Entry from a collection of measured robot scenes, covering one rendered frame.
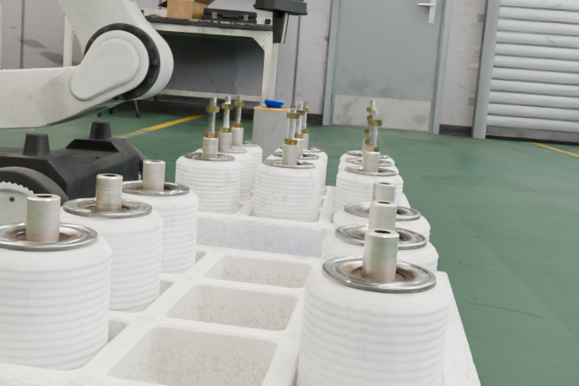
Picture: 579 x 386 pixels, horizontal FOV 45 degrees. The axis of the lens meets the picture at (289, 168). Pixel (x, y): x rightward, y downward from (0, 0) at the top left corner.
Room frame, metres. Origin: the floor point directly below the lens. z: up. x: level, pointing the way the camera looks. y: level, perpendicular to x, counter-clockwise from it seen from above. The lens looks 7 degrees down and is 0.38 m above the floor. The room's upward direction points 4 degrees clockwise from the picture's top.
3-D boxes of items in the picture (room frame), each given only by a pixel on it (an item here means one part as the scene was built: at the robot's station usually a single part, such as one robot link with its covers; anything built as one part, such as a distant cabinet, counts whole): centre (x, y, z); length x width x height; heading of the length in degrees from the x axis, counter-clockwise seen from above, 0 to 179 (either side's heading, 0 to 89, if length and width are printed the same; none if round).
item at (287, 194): (1.02, 0.00, 0.16); 0.10 x 0.10 x 0.18
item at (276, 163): (1.02, 0.00, 0.25); 0.08 x 0.08 x 0.01
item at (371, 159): (1.01, -0.12, 0.26); 0.02 x 0.02 x 0.03
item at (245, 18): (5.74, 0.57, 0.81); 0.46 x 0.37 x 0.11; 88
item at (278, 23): (1.43, 0.05, 0.47); 0.03 x 0.02 x 0.06; 47
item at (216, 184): (1.03, 0.12, 0.16); 0.10 x 0.10 x 0.18
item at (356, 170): (1.01, -0.12, 0.25); 0.08 x 0.08 x 0.01
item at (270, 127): (1.43, 0.04, 0.16); 0.07 x 0.07 x 0.31; 85
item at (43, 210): (0.49, 0.17, 0.26); 0.02 x 0.02 x 0.03
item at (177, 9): (5.84, 0.93, 0.87); 0.40 x 0.30 x 0.23; 74
